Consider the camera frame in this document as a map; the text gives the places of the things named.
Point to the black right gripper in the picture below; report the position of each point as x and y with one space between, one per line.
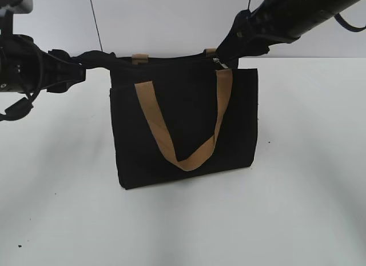
252 34

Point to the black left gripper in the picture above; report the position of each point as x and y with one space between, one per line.
56 72

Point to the silver zipper pull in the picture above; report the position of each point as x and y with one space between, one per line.
219 64

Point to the black tote bag tan handles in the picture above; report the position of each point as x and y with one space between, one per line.
185 89

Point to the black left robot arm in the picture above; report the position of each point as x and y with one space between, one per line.
25 68

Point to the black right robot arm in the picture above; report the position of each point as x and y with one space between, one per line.
278 21

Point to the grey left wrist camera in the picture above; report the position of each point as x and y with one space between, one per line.
16 6

